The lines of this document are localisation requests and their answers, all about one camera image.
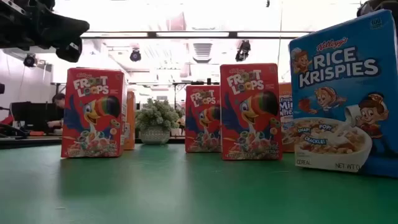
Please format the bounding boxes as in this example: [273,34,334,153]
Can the black table frame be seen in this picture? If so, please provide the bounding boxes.
[0,136,63,149]

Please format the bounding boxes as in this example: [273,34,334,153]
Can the ceiling air vent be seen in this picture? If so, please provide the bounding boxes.
[192,42,213,63]

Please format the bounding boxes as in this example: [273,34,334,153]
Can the person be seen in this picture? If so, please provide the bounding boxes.
[46,92,67,130]

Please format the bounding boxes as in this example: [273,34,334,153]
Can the orange Mini Wheats cereal box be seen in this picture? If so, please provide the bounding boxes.
[277,82,295,153]
[123,90,136,151]

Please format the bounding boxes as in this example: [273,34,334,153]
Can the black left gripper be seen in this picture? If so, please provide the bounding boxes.
[0,0,90,63]

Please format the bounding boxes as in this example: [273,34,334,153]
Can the green plant in white pot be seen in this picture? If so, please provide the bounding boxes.
[135,98,185,146]

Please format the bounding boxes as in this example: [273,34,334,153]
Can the green table mat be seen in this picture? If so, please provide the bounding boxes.
[0,143,398,224]

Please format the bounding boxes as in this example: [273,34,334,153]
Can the red object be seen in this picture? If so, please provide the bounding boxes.
[0,114,15,127]

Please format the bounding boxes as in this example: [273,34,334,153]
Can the black overhead light bar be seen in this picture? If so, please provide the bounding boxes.
[80,30,312,39]

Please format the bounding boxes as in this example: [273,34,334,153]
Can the blue Rice Krispies cereal box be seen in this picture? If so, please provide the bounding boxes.
[288,9,398,179]

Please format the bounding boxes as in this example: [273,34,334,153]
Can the red Froot Loops cereal box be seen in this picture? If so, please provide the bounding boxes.
[185,84,222,154]
[60,67,127,159]
[220,63,283,161]

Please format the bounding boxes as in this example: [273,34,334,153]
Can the black computer monitor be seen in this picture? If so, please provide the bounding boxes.
[9,101,65,131]

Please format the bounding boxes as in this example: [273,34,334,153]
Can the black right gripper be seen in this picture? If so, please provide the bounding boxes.
[356,0,398,17]

